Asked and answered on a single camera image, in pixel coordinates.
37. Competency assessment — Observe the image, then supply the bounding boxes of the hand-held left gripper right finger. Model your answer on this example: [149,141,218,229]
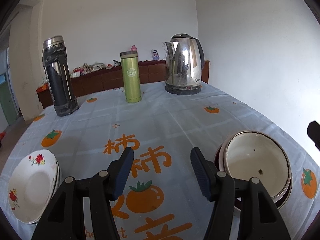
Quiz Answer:
[190,147,292,240]

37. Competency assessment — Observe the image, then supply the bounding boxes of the black vacuum flask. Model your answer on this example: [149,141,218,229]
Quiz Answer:
[42,35,80,117]

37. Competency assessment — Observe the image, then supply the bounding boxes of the green thermos bottle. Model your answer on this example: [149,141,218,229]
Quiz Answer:
[120,51,142,103]

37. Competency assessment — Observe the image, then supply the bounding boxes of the persimmon print tablecloth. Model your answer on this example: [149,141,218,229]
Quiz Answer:
[0,81,318,240]

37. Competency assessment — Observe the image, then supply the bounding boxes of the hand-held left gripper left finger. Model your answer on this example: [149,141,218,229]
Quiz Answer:
[31,147,135,240]

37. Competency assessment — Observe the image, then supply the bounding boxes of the green door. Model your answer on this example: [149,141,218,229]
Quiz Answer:
[0,82,19,127]

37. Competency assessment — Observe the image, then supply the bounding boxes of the red flower white plate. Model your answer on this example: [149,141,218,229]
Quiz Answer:
[7,149,57,224]

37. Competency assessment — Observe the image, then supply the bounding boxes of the pink floral rim plate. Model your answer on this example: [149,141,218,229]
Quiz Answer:
[27,156,60,224]

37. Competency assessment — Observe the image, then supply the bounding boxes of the white enamel bowl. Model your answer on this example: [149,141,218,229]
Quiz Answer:
[222,131,292,198]
[214,136,292,212]

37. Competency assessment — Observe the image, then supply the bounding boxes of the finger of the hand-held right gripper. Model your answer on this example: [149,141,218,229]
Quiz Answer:
[307,121,320,152]

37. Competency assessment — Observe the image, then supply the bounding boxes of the black kettle base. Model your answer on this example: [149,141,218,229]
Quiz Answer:
[165,82,202,96]

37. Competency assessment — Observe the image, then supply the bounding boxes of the stainless steel electric kettle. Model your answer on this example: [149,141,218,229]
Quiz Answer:
[164,33,206,87]

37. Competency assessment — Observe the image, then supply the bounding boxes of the brown wooden sideboard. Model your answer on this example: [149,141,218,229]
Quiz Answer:
[36,60,211,110]

